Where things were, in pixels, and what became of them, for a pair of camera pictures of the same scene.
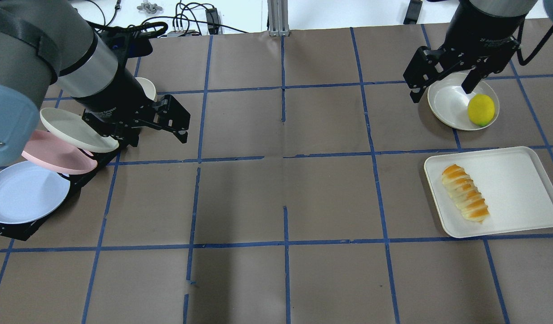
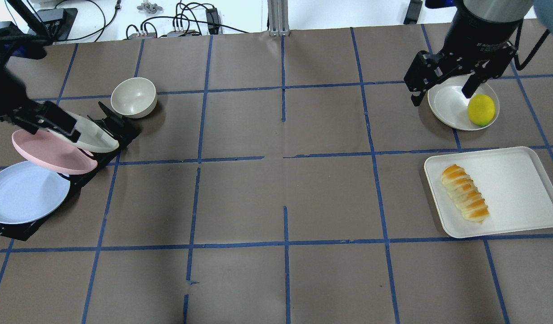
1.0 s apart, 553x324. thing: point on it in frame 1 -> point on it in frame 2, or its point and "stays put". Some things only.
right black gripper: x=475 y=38 stays put
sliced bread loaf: x=462 y=189 stays put
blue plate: x=24 y=191 stays put
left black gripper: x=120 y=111 -> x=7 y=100
